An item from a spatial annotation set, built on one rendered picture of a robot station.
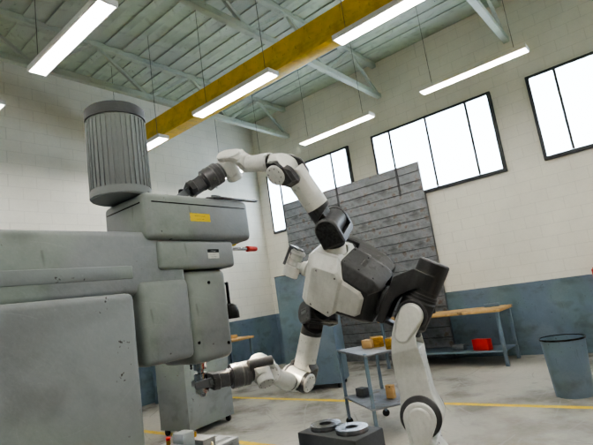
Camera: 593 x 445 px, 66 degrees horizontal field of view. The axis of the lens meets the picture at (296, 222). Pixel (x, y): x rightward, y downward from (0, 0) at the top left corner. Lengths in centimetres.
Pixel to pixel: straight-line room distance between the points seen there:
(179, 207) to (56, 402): 71
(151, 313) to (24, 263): 39
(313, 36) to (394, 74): 386
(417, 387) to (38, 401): 118
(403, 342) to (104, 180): 115
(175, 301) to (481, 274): 781
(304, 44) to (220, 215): 521
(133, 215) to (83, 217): 743
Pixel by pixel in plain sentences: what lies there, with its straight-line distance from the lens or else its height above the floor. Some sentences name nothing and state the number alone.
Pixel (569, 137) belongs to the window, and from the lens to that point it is 875.
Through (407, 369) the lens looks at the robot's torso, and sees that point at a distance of 177.
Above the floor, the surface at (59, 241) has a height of 172.
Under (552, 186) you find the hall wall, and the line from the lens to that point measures 876.
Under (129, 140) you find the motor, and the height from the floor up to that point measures 207.
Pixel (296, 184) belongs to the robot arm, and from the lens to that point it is 168.
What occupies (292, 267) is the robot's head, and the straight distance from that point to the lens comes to 186.
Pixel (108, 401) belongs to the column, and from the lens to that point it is 132.
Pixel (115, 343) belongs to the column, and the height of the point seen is 143.
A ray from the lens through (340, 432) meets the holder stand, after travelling 136.
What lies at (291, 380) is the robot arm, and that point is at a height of 116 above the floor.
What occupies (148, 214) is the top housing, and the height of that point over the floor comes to 181.
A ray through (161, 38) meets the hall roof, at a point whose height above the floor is 618.
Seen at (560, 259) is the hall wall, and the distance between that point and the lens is 870.
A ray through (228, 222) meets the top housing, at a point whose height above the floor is 180.
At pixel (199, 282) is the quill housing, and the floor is 158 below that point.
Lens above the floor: 148
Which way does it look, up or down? 9 degrees up
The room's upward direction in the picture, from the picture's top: 8 degrees counter-clockwise
